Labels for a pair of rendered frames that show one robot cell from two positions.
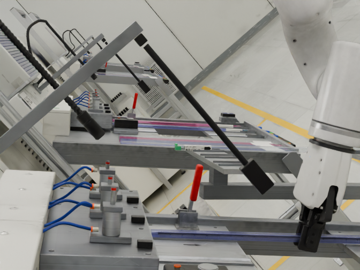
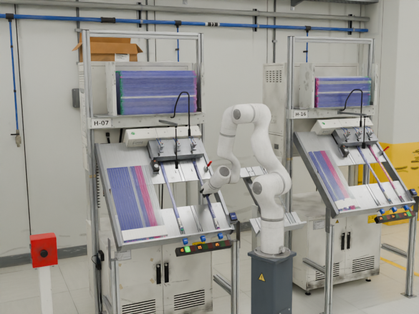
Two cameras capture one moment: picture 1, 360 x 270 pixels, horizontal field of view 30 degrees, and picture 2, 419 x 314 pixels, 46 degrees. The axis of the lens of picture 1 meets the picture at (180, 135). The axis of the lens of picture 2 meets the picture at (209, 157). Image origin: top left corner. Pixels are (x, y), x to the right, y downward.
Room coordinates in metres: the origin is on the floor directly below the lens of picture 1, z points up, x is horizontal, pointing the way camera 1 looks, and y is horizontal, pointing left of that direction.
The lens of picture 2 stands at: (-0.17, -2.77, 1.60)
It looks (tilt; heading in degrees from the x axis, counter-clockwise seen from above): 9 degrees down; 66
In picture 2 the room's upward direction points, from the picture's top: 1 degrees counter-clockwise
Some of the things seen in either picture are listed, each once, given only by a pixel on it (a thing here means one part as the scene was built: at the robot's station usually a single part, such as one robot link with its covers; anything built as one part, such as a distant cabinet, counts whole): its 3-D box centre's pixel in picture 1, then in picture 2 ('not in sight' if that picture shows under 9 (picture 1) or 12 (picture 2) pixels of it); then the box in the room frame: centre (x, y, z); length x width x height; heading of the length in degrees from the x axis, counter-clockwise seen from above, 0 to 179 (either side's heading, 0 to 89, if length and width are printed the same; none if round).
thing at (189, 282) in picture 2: not in sight; (147, 268); (0.76, 0.40, 0.31); 0.70 x 0.65 x 0.62; 0
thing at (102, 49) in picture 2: not in sight; (126, 47); (0.71, 0.58, 1.82); 0.68 x 0.30 x 0.20; 0
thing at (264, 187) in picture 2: not in sight; (268, 197); (1.10, -0.63, 1.00); 0.19 x 0.12 x 0.24; 18
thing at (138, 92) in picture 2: not in sight; (156, 91); (0.82, 0.28, 1.52); 0.51 x 0.13 x 0.27; 0
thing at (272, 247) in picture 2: not in sight; (272, 235); (1.13, -0.62, 0.79); 0.19 x 0.19 x 0.18
